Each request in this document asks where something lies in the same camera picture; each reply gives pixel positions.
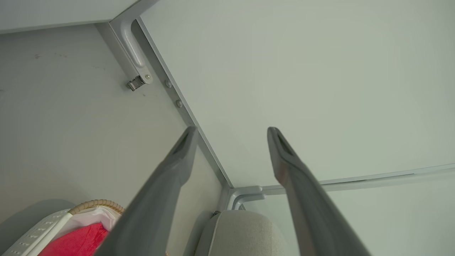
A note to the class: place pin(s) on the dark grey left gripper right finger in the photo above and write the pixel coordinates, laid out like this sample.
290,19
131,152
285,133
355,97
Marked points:
312,213

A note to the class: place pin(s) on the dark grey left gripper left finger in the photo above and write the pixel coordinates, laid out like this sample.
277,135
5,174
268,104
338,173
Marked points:
156,202

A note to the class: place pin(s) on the red cloth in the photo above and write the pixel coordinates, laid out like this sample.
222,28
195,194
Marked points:
76,241

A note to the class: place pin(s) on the white basket liner cloth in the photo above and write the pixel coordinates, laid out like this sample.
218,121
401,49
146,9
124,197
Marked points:
93,218

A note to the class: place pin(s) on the beige round cushion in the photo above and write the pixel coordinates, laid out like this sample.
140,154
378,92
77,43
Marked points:
241,234

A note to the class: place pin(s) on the white perforated laundry basket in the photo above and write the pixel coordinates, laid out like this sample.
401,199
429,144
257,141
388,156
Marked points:
39,233

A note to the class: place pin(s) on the grey metal partition frame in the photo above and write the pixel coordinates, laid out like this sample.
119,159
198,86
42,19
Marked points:
199,135

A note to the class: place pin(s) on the silver metal latch bracket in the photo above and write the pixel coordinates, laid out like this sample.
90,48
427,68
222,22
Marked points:
137,82

